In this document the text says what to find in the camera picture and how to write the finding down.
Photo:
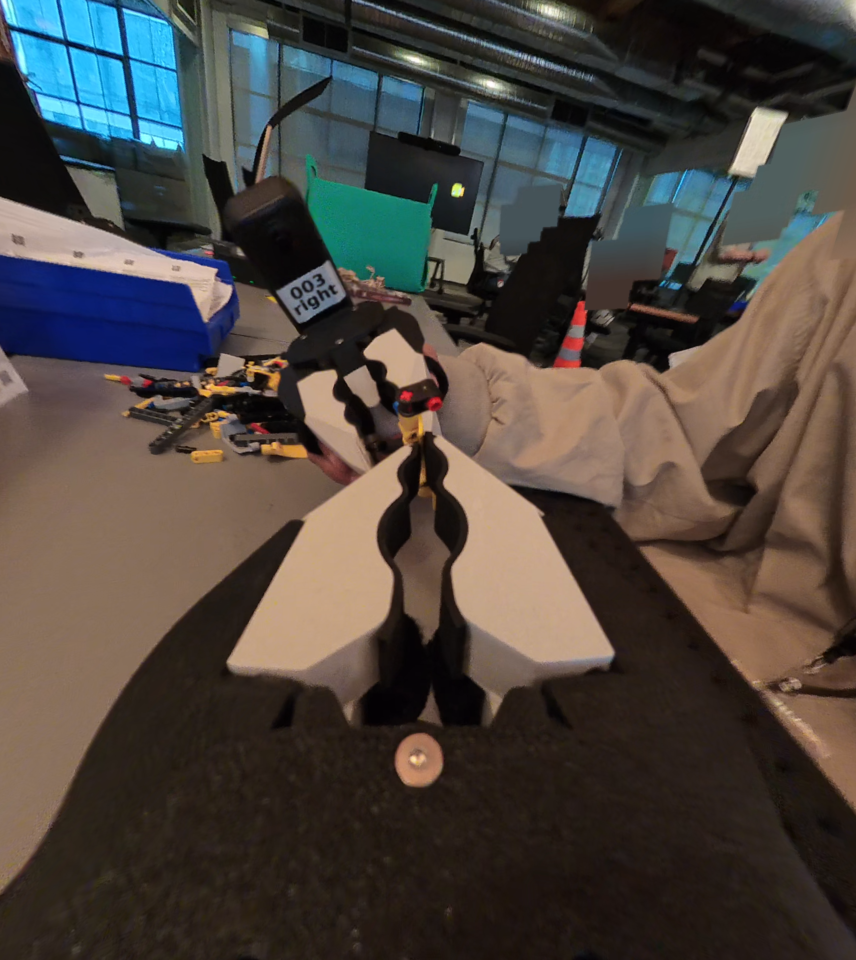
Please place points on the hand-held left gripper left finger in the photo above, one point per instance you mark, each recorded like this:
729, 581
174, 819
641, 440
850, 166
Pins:
315, 592

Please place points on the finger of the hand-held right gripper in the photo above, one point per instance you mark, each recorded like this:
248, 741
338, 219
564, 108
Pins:
330, 420
398, 364

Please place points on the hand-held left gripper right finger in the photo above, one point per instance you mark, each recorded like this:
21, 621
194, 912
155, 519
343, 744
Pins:
533, 592

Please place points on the yellow panel black connector assembly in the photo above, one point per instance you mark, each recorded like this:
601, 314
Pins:
417, 394

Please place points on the person's right forearm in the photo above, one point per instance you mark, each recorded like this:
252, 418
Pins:
585, 427

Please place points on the black head desk lamp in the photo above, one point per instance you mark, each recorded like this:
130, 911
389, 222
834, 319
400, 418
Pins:
285, 112

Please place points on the person's right hand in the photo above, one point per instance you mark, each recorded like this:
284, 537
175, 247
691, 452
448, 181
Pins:
338, 465

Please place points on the small brown model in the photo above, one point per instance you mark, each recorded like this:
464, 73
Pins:
375, 289

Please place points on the pile of yellow black bricks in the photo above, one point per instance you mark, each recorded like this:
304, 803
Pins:
233, 412

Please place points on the green felt bin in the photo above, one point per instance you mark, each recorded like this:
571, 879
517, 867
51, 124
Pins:
368, 225

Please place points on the black monitor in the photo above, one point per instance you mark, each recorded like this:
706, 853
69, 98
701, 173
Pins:
420, 180

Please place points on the black office chair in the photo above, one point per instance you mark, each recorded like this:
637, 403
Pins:
540, 285

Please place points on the orange traffic cone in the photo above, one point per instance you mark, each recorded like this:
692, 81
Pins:
572, 341

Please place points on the white paper sheets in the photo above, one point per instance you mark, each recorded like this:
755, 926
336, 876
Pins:
83, 247

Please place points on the blue plastic bin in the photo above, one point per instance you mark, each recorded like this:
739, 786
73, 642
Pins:
83, 315

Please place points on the person's beige jacket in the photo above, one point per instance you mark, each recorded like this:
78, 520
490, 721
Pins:
810, 450

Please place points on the silver ventilation duct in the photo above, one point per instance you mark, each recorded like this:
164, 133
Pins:
435, 30

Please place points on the white wall chart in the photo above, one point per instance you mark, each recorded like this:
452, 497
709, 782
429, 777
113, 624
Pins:
756, 141

